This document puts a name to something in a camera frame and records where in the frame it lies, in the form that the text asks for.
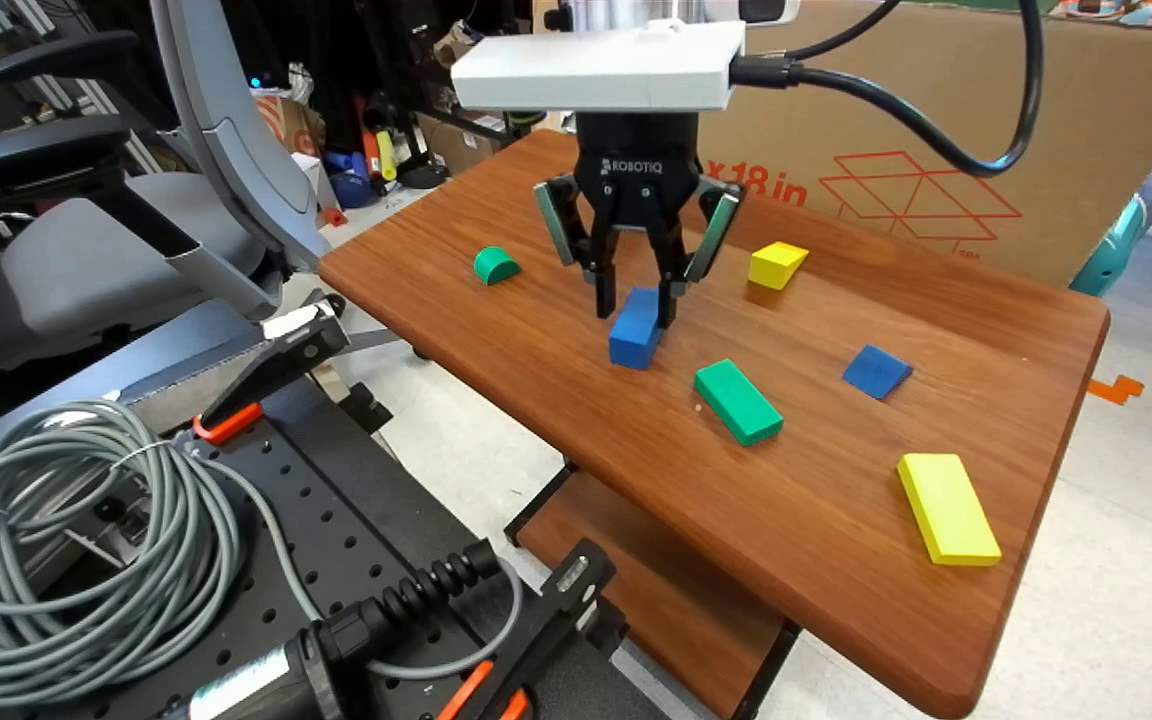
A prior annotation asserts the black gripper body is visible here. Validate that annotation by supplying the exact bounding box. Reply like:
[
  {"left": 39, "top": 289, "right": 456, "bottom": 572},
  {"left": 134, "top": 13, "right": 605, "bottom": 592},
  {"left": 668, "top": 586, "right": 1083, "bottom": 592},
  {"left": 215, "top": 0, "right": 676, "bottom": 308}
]
[{"left": 577, "top": 111, "right": 701, "bottom": 231}]

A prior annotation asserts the large blue block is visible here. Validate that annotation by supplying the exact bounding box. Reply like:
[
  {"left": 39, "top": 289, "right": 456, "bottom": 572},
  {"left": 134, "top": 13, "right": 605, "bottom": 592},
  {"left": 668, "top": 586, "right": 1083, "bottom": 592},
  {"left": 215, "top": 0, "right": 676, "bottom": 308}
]
[{"left": 608, "top": 289, "right": 660, "bottom": 367}]

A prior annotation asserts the small yellow block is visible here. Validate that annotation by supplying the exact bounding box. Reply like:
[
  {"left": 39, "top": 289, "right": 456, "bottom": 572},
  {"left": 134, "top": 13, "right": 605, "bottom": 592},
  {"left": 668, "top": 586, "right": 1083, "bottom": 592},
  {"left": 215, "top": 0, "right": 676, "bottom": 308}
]
[{"left": 747, "top": 239, "right": 807, "bottom": 292}]

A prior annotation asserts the green half-round block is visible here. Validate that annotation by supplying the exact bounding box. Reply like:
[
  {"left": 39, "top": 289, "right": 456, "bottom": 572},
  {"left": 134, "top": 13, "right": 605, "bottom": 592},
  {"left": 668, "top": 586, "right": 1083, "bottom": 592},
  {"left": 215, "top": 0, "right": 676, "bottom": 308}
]
[{"left": 472, "top": 244, "right": 520, "bottom": 284}]

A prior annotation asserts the long green block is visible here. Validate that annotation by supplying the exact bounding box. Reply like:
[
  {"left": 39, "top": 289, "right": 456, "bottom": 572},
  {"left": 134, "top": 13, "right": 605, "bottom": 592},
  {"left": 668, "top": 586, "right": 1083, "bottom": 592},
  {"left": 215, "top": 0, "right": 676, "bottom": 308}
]
[{"left": 692, "top": 359, "right": 786, "bottom": 448}]

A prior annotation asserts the flat blue square block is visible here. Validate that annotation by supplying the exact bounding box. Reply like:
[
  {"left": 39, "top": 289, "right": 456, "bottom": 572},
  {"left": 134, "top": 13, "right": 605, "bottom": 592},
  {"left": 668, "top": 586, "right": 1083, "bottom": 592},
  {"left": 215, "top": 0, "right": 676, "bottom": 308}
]
[{"left": 845, "top": 344, "right": 911, "bottom": 398}]

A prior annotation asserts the long yellow block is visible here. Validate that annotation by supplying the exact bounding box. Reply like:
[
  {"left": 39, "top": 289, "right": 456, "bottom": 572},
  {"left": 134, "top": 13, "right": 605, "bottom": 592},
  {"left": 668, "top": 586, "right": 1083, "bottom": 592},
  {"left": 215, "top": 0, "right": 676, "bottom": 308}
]
[{"left": 896, "top": 452, "right": 1002, "bottom": 567}]

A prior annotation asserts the blue bag on floor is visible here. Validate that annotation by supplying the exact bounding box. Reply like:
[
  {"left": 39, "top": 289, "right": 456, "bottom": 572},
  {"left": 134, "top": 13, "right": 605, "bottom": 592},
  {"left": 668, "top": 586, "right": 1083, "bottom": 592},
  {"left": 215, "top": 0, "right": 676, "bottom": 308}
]
[{"left": 323, "top": 150, "right": 385, "bottom": 206}]

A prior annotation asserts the black clamp orange trigger rear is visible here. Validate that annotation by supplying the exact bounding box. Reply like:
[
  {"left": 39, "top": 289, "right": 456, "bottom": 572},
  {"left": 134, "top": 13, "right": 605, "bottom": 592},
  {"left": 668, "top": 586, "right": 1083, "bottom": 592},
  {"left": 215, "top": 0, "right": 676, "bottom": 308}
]
[{"left": 192, "top": 298, "right": 347, "bottom": 448}]

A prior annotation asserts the black clamp orange trigger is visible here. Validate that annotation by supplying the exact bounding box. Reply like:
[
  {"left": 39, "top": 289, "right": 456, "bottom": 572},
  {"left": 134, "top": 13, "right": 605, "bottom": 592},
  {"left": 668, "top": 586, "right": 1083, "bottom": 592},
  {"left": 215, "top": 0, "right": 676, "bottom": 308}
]
[
  {"left": 436, "top": 538, "right": 616, "bottom": 720},
  {"left": 192, "top": 298, "right": 347, "bottom": 448}
]

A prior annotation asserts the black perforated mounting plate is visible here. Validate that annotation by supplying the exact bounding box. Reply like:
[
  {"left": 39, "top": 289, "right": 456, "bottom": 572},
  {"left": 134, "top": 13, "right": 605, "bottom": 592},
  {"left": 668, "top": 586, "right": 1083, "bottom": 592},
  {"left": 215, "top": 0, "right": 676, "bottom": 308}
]
[{"left": 13, "top": 384, "right": 668, "bottom": 720}]

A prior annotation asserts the black clamp orange trigger front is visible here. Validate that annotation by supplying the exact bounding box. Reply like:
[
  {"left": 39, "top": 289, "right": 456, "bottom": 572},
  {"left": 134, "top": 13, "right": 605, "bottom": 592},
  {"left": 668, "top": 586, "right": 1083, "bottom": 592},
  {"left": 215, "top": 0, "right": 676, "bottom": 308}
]
[{"left": 436, "top": 538, "right": 616, "bottom": 720}]

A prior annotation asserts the lower wooden shelf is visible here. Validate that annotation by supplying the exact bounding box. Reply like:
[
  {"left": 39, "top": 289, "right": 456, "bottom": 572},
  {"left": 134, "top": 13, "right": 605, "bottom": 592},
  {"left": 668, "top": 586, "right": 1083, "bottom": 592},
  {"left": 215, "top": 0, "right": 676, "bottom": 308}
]
[{"left": 509, "top": 463, "right": 796, "bottom": 720}]

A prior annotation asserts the teal robot part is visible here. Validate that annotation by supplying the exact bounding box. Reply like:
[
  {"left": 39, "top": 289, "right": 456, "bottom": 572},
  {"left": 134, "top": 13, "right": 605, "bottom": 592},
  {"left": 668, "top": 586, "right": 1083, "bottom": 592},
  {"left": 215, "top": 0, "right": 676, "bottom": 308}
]
[{"left": 1072, "top": 196, "right": 1147, "bottom": 294}]

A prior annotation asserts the black power plug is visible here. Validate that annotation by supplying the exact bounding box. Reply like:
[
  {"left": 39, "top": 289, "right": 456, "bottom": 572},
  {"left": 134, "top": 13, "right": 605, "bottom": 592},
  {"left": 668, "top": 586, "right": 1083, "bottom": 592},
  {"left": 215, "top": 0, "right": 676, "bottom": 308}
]
[{"left": 292, "top": 538, "right": 499, "bottom": 720}]

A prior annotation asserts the orange floor tape marker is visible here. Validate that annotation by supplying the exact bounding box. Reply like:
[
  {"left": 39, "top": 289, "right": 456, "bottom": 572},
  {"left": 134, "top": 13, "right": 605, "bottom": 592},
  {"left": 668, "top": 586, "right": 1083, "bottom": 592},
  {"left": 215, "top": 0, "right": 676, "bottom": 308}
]
[{"left": 1087, "top": 375, "right": 1143, "bottom": 403}]

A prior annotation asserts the large cardboard box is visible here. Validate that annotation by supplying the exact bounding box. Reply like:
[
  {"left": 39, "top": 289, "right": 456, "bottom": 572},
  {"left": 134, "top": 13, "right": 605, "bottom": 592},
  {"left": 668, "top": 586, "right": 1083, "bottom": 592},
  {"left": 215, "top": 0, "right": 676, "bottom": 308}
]
[{"left": 701, "top": 4, "right": 1152, "bottom": 284}]

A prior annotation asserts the grey office chair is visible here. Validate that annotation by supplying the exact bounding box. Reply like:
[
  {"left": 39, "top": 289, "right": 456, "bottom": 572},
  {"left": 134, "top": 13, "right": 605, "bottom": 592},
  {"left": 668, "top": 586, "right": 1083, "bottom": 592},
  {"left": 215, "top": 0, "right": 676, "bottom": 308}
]
[{"left": 0, "top": 0, "right": 329, "bottom": 372}]

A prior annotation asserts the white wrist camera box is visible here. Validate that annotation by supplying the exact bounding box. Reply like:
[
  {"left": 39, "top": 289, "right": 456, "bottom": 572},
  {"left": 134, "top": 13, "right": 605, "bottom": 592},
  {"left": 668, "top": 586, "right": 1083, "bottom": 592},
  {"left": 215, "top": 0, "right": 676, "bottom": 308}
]
[{"left": 451, "top": 18, "right": 746, "bottom": 111}]

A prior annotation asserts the black camera cable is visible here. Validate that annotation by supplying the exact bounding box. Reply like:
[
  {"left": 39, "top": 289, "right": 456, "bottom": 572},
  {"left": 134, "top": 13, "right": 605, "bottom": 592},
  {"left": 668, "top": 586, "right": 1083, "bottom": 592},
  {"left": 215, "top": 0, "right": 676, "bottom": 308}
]
[{"left": 731, "top": 0, "right": 1050, "bottom": 179}]

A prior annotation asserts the coiled grey cable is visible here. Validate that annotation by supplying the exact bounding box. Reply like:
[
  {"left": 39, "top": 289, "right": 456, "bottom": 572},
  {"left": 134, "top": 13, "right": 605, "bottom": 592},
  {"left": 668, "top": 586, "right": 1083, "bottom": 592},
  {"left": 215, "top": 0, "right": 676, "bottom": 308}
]
[{"left": 0, "top": 398, "right": 530, "bottom": 711}]

